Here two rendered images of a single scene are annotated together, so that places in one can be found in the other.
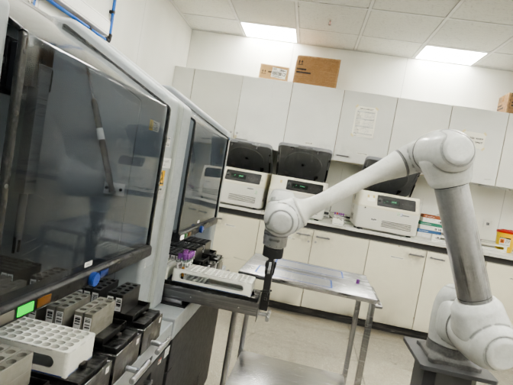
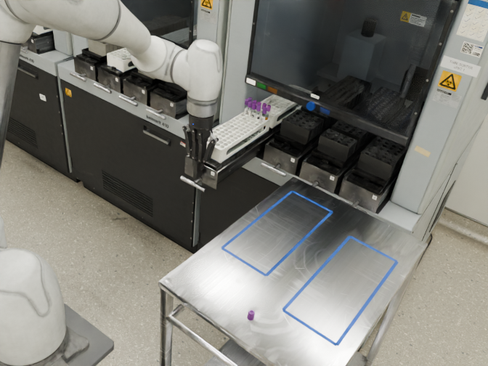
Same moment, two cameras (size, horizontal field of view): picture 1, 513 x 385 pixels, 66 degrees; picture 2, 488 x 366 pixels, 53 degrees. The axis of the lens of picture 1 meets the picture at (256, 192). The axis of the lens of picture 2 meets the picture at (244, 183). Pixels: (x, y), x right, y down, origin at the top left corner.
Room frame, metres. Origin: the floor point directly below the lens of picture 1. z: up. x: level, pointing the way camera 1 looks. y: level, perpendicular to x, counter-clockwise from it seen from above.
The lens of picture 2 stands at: (2.10, -1.21, 1.70)
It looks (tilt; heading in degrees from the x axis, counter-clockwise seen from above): 36 degrees down; 114
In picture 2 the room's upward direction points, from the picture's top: 8 degrees clockwise
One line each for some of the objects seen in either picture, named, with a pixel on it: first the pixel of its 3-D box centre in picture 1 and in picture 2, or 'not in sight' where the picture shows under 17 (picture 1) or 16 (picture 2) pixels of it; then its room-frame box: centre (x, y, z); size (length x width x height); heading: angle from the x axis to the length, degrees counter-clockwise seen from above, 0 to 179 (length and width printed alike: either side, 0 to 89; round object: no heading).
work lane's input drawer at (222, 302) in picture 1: (177, 286); (255, 134); (1.49, 0.24, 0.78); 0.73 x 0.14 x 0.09; 83
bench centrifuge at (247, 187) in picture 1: (243, 173); not in sight; (4.10, 0.17, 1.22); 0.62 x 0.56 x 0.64; 171
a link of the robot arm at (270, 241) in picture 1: (275, 239); (202, 103); (1.45, -0.10, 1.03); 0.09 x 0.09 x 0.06
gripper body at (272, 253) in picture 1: (272, 258); (200, 125); (1.45, -0.10, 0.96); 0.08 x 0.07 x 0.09; 173
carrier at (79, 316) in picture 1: (90, 316); not in sight; (0.94, 0.34, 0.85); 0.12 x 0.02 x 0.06; 173
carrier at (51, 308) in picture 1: (63, 310); not in sight; (0.95, 0.41, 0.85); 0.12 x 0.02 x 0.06; 173
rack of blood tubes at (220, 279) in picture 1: (214, 279); (235, 136); (1.47, 0.10, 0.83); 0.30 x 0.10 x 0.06; 83
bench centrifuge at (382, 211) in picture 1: (385, 195); not in sight; (3.93, -1.26, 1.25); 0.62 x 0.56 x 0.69; 173
